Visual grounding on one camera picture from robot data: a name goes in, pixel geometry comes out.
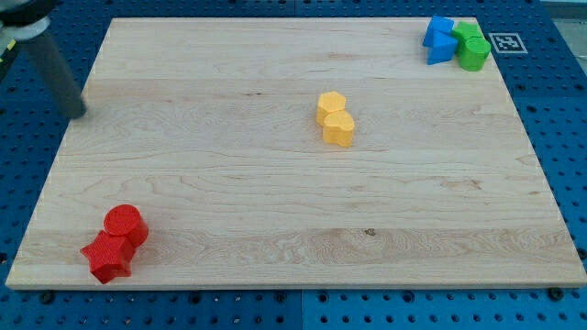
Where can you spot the wooden board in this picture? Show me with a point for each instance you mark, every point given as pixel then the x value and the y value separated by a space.
pixel 208 126

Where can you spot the green star block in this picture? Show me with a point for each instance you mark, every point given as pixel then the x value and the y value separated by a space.
pixel 464 31

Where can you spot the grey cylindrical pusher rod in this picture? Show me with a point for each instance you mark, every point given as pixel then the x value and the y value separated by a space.
pixel 55 72

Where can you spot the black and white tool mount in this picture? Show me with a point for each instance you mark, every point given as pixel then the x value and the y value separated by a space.
pixel 25 19

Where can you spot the yellow heart block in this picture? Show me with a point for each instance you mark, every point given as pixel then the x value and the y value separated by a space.
pixel 338 128

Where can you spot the red star block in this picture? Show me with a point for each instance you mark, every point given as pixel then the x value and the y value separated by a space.
pixel 109 257

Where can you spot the yellow hexagon block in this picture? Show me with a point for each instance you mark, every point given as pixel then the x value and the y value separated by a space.
pixel 328 103

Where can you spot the black white fiducial tag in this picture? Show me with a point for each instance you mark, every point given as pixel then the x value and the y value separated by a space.
pixel 507 43

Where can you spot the red cylinder block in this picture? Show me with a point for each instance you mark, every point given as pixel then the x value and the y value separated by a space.
pixel 125 220

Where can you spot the green cylinder block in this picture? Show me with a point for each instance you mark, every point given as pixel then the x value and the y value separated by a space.
pixel 473 53

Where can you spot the blue cube block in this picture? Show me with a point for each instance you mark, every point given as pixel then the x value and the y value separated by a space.
pixel 437 24

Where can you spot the blue triangle block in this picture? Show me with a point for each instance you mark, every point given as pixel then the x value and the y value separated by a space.
pixel 442 48

